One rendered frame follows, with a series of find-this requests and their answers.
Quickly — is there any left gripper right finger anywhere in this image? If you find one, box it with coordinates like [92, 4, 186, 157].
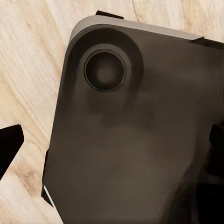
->
[209, 124, 224, 161]

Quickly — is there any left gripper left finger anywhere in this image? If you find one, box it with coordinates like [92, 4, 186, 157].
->
[0, 124, 24, 180]

